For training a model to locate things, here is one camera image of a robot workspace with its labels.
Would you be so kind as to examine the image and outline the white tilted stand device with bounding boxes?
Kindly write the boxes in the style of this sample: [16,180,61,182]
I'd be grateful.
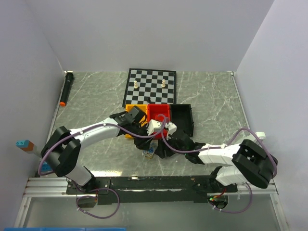
[250,132,266,142]

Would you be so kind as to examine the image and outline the red plastic bin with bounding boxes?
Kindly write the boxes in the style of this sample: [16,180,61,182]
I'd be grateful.
[146,103,172,140]

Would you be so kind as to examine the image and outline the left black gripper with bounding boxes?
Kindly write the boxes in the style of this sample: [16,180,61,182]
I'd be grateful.
[129,123,155,151]

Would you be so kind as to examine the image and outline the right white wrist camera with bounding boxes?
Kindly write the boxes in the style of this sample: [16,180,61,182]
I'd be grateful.
[165,122,177,140]

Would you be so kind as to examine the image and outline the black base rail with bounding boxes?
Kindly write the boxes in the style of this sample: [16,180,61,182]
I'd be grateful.
[66,175,238,205]

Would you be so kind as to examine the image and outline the black white chessboard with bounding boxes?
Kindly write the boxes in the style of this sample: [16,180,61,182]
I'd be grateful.
[122,68,177,107]

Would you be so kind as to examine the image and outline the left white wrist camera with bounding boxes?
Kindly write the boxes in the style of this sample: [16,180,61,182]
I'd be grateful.
[146,119,162,136]

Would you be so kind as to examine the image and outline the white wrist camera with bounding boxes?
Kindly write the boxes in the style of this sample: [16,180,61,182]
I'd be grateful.
[146,119,162,136]
[165,122,177,140]

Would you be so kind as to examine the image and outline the white chess pawn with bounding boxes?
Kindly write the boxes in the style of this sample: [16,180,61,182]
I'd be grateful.
[161,79,166,88]

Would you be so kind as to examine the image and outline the blue brown toy block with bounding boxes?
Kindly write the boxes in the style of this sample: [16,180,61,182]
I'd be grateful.
[16,140,41,158]

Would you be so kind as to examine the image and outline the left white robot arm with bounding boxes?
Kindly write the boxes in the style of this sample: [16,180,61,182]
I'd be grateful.
[40,106,153,193]

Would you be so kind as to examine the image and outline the yellow plastic bin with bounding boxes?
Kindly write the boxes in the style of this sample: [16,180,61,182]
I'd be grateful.
[124,106,147,136]

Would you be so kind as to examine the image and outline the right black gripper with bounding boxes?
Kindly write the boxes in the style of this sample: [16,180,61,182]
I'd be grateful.
[154,134,187,158]

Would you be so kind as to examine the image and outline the black plastic bin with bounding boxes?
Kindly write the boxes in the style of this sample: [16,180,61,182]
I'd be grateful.
[170,104,194,137]

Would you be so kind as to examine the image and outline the blue white brick stack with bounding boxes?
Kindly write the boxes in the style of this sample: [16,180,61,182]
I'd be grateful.
[39,162,54,176]

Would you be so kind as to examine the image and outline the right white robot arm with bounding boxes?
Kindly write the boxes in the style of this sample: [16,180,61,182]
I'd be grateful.
[162,130,278,192]

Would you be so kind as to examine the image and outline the black marker orange cap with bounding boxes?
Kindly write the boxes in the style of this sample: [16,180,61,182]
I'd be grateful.
[59,72,75,107]

